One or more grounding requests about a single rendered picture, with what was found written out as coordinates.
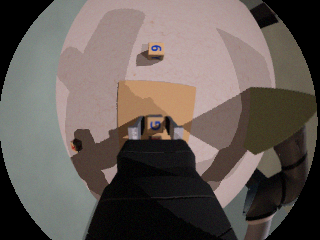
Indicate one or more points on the tan flat mat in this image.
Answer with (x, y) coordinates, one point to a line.
(143, 98)

